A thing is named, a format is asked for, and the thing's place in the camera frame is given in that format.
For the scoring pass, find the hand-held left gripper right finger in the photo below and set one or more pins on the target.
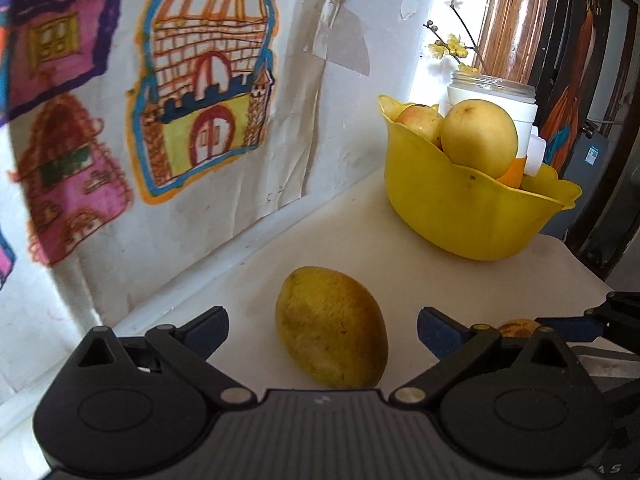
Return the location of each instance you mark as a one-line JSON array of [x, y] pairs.
[[437, 330]]

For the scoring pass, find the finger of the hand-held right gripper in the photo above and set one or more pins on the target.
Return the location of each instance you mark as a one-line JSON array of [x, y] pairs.
[[570, 329]]

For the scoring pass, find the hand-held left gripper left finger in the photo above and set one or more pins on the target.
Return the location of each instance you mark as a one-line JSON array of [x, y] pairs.
[[212, 330]]

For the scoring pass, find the small yellow striped pepino melon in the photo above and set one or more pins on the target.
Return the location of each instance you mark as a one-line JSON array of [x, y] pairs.
[[520, 329]]

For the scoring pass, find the yellow-green mango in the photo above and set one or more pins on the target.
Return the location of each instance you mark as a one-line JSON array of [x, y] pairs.
[[330, 330]]

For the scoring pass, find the yellow plastic bowl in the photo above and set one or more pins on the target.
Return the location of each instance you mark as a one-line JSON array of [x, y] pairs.
[[460, 210]]

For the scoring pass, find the white printed tablecloth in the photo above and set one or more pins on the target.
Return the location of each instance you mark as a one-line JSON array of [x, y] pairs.
[[310, 240]]

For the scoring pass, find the grey door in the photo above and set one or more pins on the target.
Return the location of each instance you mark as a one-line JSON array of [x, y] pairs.
[[597, 170]]

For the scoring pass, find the blue door sticker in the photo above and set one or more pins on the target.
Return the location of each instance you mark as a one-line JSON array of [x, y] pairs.
[[593, 154]]

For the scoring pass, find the small white box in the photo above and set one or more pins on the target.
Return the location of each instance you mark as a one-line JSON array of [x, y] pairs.
[[534, 152]]

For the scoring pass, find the pale yellow apple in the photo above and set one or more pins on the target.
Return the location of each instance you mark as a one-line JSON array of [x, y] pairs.
[[480, 137]]

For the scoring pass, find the red-yellow apple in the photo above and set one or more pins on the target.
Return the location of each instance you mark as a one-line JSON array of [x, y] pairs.
[[420, 120]]

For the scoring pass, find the white jar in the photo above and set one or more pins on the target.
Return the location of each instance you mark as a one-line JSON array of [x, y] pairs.
[[500, 94]]

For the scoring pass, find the orange robed figure painting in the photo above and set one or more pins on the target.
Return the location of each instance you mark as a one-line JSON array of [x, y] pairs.
[[575, 70]]

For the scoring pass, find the yellow flower twig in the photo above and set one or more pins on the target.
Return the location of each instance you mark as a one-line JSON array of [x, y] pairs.
[[450, 45]]

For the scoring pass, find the clear tape strip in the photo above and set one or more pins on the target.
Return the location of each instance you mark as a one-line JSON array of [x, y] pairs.
[[345, 35]]

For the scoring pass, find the house drawings wall poster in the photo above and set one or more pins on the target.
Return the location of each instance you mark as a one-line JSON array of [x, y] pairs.
[[150, 110]]

